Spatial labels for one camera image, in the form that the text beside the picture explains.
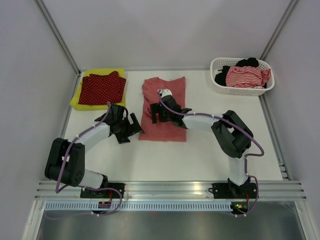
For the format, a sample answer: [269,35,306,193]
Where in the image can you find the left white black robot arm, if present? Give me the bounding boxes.
[44,104,144,198]

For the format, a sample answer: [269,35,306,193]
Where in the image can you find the red polka dot garment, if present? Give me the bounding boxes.
[78,71,127,106]

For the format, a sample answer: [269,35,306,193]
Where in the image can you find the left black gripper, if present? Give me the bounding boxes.
[114,113,144,144]

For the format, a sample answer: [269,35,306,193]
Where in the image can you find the black garment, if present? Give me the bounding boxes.
[214,57,262,87]

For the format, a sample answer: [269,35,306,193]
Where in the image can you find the white plastic laundry basket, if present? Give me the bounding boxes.
[210,57,275,96]

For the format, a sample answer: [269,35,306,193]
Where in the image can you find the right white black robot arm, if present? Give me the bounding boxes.
[150,95,254,198]

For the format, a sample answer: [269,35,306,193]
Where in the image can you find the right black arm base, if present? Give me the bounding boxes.
[208,182,258,200]

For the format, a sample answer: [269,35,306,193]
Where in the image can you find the white slotted cable duct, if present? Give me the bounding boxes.
[44,200,232,212]

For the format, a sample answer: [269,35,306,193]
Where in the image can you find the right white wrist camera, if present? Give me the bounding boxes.
[157,88,172,99]

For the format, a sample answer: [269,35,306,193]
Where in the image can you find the pink red garment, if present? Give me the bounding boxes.
[138,76,187,142]

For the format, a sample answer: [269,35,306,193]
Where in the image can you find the aluminium frame post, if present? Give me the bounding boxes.
[260,0,300,61]
[34,0,81,76]

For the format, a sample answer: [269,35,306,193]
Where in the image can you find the right aluminium frame post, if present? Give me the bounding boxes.
[260,0,300,61]

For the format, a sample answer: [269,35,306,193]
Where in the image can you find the yellow-green trousers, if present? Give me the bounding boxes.
[70,68,126,111]

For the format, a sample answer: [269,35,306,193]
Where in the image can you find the left aluminium frame post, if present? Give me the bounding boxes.
[34,0,81,76]

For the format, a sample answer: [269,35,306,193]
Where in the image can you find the red white striped garment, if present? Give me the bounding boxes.
[225,66,271,89]

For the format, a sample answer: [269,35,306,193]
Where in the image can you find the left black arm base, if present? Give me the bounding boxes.
[80,182,126,199]

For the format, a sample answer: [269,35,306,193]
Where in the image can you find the aluminium mounting rail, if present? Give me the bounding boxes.
[33,180,307,201]

